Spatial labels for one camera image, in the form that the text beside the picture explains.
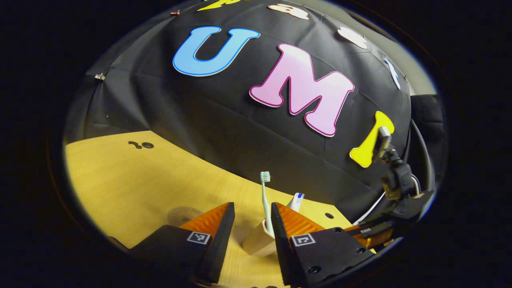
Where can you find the wooden desktop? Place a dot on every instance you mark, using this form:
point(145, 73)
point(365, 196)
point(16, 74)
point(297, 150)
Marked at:
point(132, 184)

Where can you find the black backdrop cloth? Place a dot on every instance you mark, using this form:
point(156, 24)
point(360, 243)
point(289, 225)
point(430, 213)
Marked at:
point(240, 120)

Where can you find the round wooden coaster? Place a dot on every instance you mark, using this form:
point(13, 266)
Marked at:
point(180, 215)

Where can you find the beige cup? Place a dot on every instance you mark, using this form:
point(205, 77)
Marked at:
point(258, 242)

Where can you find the white clip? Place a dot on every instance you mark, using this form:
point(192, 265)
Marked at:
point(100, 76)

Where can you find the pale green toothbrush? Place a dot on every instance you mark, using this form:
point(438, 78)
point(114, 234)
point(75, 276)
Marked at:
point(265, 200)

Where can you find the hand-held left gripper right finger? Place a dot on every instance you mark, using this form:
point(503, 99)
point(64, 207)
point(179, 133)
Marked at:
point(282, 252)

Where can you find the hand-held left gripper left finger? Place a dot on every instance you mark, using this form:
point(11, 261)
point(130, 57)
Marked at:
point(218, 248)

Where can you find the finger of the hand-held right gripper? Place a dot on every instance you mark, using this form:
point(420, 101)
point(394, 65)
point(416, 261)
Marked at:
point(376, 240)
point(372, 228)

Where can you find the white toothpaste tube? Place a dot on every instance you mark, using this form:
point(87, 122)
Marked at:
point(296, 202)

